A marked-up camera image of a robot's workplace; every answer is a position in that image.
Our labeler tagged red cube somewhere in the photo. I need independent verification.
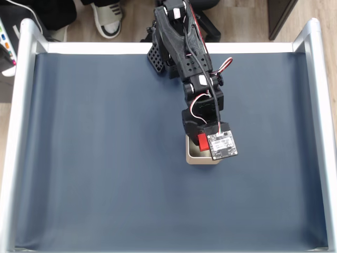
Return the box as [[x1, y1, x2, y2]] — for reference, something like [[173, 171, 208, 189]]
[[197, 133, 211, 151]]

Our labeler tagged square metal tin container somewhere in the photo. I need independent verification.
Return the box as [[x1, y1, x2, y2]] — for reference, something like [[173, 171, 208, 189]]
[[185, 134, 224, 166]]

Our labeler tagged dark blue table mat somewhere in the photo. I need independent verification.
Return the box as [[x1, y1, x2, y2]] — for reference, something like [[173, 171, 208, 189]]
[[14, 52, 329, 250]]

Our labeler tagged dark wooden cabinet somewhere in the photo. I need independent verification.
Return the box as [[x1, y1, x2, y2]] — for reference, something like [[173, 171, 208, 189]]
[[268, 0, 300, 41]]

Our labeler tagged person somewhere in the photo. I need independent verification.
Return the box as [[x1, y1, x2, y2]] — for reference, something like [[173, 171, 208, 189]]
[[39, 0, 124, 42]]

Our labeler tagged white device with coloured buttons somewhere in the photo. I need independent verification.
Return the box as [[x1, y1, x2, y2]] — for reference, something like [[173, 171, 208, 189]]
[[0, 20, 19, 77]]

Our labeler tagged red white servo wire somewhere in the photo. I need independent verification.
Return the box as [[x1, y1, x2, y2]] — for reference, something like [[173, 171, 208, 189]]
[[210, 57, 234, 76], [191, 93, 211, 124]]

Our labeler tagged black camera cable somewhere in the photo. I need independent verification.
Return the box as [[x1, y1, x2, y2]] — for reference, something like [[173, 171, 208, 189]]
[[183, 26, 223, 132]]

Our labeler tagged camera circuit board with mount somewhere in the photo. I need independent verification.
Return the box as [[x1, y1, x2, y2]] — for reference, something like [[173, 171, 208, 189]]
[[204, 122, 239, 161]]

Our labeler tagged white metal table frame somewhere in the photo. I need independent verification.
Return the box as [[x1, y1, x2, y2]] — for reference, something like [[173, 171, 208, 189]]
[[0, 17, 337, 253]]

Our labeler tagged white cable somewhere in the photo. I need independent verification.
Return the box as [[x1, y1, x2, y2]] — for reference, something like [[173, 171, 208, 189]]
[[5, 0, 44, 35]]

